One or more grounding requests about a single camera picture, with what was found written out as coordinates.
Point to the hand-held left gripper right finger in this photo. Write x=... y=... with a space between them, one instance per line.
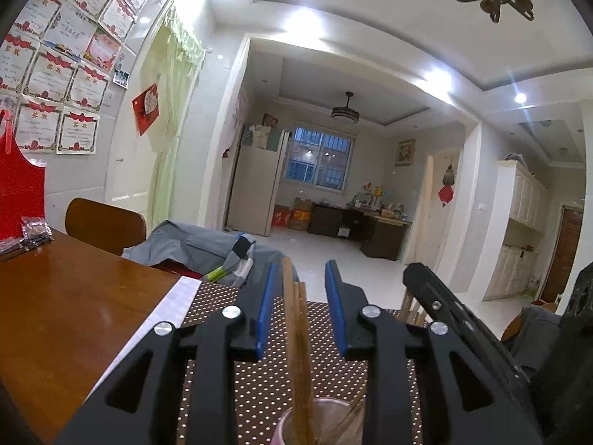
x=334 y=308

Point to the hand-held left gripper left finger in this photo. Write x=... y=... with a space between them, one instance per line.
x=264 y=308

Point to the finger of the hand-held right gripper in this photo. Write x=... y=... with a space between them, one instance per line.
x=449 y=306

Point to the wooden chopstick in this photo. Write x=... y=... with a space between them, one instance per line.
x=289 y=324
x=304 y=333

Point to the pink cup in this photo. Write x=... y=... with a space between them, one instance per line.
x=324 y=408

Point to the dark jacket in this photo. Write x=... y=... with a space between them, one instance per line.
x=532 y=333

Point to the white door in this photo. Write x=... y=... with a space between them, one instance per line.
x=433 y=231

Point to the dark wooden desk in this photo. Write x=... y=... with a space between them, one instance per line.
x=380 y=238

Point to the brown polka dot table mat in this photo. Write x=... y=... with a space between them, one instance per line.
x=259 y=394

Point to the grey jacket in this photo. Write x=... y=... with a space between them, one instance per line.
x=194 y=248

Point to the red cardboard box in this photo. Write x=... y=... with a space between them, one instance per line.
x=281 y=216

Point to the orange cardboard box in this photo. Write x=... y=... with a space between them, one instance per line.
x=299 y=220

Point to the brown entrance door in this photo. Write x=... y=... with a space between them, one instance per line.
x=563 y=250

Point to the brown cardboard box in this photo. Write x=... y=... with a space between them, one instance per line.
x=303 y=204

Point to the cluster of bottles and toys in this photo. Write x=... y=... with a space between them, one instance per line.
x=375 y=201

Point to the red hanging door decoration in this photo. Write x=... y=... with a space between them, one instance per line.
x=447 y=190

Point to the silver refrigerator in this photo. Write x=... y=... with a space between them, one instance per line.
x=252 y=185

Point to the white tall cabinet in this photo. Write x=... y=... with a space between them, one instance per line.
x=519 y=204

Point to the barred window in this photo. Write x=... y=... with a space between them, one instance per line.
x=319 y=157

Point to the wooden chair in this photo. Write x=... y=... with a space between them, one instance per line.
x=104 y=227

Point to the round ceiling fan lamp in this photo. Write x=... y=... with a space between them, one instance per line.
x=345 y=113

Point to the light green curtain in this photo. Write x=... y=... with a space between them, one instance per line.
x=171 y=102

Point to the clear snack packet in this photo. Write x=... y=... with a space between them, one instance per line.
x=36 y=229
x=11 y=246

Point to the red gift bag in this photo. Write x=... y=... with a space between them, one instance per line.
x=18 y=194

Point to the gold framed wall picture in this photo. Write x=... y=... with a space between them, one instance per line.
x=405 y=152

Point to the red diamond wall decoration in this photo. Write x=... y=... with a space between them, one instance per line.
x=146 y=109

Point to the small wall photo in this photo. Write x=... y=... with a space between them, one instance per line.
x=121 y=77

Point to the wall of award certificates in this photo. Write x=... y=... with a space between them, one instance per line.
x=69 y=69

